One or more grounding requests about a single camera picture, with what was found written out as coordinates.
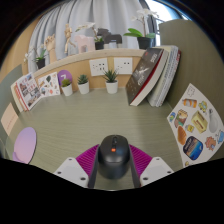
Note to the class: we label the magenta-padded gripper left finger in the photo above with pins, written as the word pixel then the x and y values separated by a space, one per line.
pixel 70 170

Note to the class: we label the green desk divider panel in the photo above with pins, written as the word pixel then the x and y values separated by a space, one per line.
pixel 196 53
pixel 8 86

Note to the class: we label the white card with small pictures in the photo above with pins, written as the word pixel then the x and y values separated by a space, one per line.
pixel 49 85

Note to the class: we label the wooden mannequin figure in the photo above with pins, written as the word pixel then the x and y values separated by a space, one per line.
pixel 68 35

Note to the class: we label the dark cover book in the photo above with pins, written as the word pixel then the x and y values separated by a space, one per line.
pixel 143 76

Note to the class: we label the wooden hand model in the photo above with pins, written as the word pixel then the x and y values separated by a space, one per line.
pixel 50 45

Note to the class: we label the small succulent in white pot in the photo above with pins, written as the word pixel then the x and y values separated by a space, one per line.
pixel 111 87
pixel 83 88
pixel 67 90

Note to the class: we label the round purple sign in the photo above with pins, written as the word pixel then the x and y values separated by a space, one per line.
pixel 64 75

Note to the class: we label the purple mouse pad with wrist rest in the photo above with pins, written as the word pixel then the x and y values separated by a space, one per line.
pixel 26 145

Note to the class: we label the black computer mouse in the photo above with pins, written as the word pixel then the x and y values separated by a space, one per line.
pixel 114 160

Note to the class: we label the thick white book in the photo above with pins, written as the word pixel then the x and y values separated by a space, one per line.
pixel 163 80

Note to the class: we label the white wall socket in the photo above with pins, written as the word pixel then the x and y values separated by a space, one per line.
pixel 98 67
pixel 123 65

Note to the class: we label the wooden desk shelf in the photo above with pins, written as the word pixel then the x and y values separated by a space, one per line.
pixel 83 57

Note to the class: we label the grey curtain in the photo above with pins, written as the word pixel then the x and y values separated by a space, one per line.
pixel 100 13

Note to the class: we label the colourful sticker sheet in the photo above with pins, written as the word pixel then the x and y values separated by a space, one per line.
pixel 196 128

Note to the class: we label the pink horse figurine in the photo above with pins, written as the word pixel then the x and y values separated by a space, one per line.
pixel 84 42

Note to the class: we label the white book with red edge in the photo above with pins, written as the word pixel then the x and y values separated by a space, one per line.
pixel 173 73

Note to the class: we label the white orchid in black pot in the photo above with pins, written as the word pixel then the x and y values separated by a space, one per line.
pixel 40 63
pixel 144 42
pixel 99 45

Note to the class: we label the window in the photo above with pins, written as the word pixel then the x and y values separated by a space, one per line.
pixel 160 10

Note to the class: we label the dark horse figurine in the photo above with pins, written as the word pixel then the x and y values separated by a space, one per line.
pixel 111 37

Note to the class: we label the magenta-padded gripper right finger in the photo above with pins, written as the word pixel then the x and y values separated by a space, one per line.
pixel 155 170

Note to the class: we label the colourful cover magazine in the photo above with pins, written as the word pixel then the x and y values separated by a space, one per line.
pixel 29 91

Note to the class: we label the beige card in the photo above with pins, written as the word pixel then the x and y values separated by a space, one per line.
pixel 9 119

